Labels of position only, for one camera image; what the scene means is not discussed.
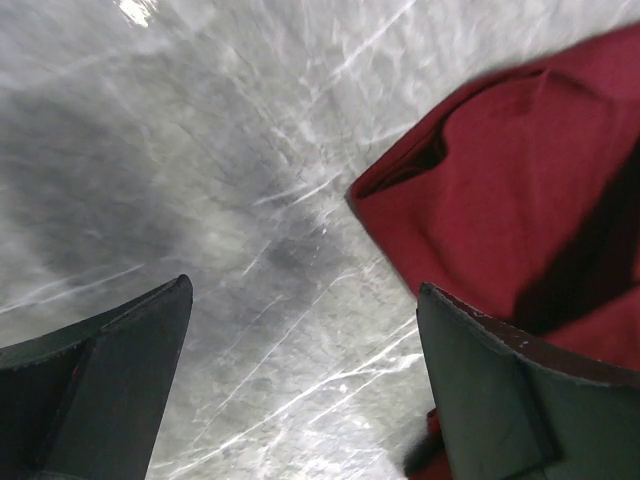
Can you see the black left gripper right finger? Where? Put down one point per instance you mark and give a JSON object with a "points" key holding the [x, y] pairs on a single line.
{"points": [[513, 406]]}

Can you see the dark maroon t shirt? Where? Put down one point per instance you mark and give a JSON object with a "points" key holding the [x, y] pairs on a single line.
{"points": [[519, 195]]}

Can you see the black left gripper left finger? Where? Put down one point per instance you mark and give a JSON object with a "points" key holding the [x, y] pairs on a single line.
{"points": [[86, 401]]}

